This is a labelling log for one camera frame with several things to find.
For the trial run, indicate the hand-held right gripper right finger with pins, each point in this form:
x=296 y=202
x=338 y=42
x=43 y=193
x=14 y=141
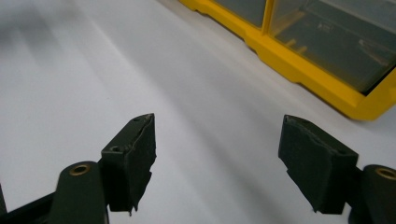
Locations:
x=317 y=168

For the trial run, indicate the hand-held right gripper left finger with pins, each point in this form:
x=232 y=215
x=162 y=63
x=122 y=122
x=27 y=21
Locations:
x=132 y=168

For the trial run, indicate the yellow and black organizer box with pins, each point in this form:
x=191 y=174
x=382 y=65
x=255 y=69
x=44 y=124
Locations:
x=314 y=73

